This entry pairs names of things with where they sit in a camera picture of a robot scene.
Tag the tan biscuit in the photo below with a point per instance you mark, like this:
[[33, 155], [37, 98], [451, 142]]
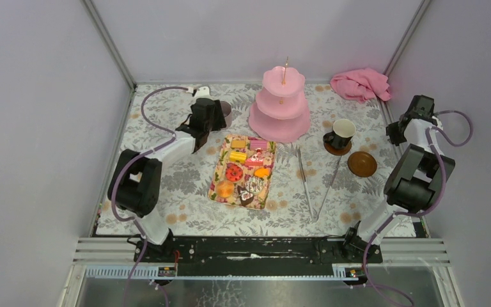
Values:
[[238, 143]]

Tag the purple mug black handle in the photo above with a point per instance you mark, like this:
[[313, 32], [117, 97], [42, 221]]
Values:
[[227, 113]]

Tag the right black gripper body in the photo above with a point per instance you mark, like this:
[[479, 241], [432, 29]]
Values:
[[394, 134]]

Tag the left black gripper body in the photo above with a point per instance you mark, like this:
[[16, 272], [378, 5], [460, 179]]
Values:
[[211, 118]]

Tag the pink wafer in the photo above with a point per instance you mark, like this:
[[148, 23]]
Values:
[[258, 144]]

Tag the red donut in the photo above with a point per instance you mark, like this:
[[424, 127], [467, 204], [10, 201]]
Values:
[[234, 172]]

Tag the brown wooden saucer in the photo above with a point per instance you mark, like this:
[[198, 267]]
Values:
[[338, 152], [362, 164]]

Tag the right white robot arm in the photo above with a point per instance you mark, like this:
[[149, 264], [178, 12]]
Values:
[[416, 183]]

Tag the orange round pastry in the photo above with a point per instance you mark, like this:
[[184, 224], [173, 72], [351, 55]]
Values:
[[225, 189]]

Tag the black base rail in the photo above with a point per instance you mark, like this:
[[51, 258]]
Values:
[[285, 257]]

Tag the orange tart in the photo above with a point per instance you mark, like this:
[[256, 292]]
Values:
[[262, 172]]

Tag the pink cloth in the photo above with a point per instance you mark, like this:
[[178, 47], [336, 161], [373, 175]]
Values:
[[361, 85]]

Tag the black mug white inside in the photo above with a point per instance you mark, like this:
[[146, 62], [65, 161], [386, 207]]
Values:
[[343, 130]]

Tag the pink three-tier cake stand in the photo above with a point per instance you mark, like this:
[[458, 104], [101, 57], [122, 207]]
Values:
[[280, 111]]

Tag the chocolate cake piece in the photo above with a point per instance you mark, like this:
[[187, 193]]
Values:
[[245, 196]]

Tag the floral dessert tray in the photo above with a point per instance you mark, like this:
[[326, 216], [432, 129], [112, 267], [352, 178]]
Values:
[[269, 158]]

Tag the floral tablecloth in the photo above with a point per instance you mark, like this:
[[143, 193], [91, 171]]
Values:
[[186, 209]]

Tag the yellow roll cake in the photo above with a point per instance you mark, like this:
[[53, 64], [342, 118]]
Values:
[[237, 157]]

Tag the strawberry cream cake slice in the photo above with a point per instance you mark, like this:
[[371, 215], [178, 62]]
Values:
[[255, 160]]

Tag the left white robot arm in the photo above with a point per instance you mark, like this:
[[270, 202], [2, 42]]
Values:
[[136, 181]]

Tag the metal tongs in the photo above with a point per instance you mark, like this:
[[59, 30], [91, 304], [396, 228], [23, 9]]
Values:
[[323, 209]]

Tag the chocolate drizzle donut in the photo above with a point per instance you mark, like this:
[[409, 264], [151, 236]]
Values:
[[254, 185]]

